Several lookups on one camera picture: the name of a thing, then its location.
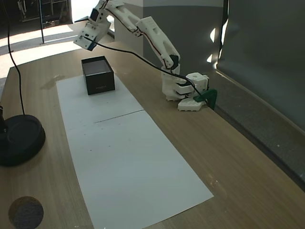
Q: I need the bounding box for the dark box white inside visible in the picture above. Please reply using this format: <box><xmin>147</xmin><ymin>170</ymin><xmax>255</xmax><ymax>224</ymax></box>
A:
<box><xmin>81</xmin><ymin>55</ymin><xmax>117</xmax><ymax>96</ymax></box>

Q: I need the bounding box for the thin metal pole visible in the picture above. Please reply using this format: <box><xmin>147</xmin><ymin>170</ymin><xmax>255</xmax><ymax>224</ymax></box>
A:
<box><xmin>39</xmin><ymin>0</ymin><xmax>45</xmax><ymax>45</ymax></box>

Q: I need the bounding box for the white paper sheet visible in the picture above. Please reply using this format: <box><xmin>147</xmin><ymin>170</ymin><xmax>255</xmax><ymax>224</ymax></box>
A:
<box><xmin>66</xmin><ymin>110</ymin><xmax>214</xmax><ymax>229</ymax></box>
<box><xmin>55</xmin><ymin>73</ymin><xmax>145</xmax><ymax>131</ymax></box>

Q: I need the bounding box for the green table clamp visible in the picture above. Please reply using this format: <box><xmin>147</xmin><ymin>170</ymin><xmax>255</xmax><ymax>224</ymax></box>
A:
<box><xmin>193</xmin><ymin>88</ymin><xmax>219</xmax><ymax>111</ymax></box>

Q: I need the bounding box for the black round stand base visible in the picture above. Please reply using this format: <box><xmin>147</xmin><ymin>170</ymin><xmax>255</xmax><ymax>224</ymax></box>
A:
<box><xmin>0</xmin><ymin>104</ymin><xmax>46</xmax><ymax>167</ymax></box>

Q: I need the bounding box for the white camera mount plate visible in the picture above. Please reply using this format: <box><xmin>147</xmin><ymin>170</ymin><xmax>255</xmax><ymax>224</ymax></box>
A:
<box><xmin>72</xmin><ymin>21</ymin><xmax>101</xmax><ymax>51</ymax></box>

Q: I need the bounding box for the black camera cable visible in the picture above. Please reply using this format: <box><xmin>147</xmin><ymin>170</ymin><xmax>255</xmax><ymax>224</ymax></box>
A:
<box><xmin>82</xmin><ymin>35</ymin><xmax>208</xmax><ymax>102</ymax></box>

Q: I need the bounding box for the black stand cable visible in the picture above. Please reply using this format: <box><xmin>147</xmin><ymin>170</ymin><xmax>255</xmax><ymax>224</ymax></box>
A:
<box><xmin>5</xmin><ymin>0</ymin><xmax>27</xmax><ymax>116</ymax></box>

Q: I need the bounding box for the round table cable hole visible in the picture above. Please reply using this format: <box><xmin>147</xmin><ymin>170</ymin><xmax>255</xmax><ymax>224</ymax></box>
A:
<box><xmin>8</xmin><ymin>196</ymin><xmax>45</xmax><ymax>229</ymax></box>

